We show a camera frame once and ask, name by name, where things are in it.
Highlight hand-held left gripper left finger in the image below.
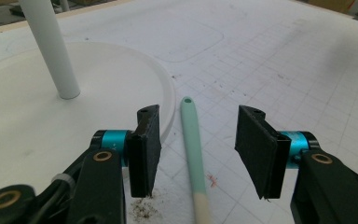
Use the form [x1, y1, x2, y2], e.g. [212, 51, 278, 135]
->
[91, 104, 162, 199]

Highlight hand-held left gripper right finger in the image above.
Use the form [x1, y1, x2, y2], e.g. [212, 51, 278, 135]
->
[234, 105, 320, 200]

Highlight narrow spatula with mint handle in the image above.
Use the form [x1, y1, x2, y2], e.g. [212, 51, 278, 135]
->
[180, 96, 213, 224]

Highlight white utensil stand with hooks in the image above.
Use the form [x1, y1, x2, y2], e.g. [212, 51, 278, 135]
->
[0, 0, 177, 200]

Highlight small brown crumbs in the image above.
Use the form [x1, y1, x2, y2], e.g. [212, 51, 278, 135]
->
[129, 195, 162, 223]

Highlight white grid mat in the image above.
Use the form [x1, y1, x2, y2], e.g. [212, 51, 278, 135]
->
[0, 0, 358, 224]

